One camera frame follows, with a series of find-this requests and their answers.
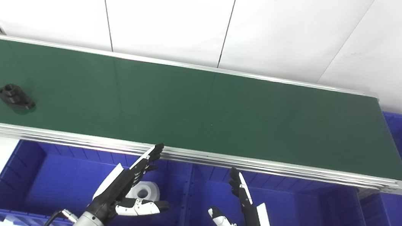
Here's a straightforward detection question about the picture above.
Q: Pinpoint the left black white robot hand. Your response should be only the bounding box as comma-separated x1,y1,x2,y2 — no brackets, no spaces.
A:
86,136,177,226

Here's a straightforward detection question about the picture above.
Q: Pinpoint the black flanged bearing part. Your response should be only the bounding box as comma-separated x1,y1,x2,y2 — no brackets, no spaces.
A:
0,83,39,112

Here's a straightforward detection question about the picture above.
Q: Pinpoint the white cylindrical part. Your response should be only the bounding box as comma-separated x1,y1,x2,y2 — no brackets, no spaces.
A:
125,179,161,203

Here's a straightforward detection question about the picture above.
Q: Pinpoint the empty blue plastic bin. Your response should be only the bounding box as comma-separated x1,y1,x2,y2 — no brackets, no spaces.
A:
182,162,386,226

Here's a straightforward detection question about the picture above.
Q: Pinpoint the blue bin with white part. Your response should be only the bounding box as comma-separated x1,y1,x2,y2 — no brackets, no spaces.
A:
0,137,194,226

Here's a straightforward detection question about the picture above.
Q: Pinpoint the green conveyor belt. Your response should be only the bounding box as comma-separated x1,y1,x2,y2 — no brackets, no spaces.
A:
0,34,402,196

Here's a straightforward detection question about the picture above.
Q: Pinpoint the aluminium conveyor support leg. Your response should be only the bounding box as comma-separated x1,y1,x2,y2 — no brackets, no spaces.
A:
357,187,381,201

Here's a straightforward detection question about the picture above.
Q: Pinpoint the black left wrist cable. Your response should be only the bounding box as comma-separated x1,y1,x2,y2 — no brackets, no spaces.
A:
42,207,78,226

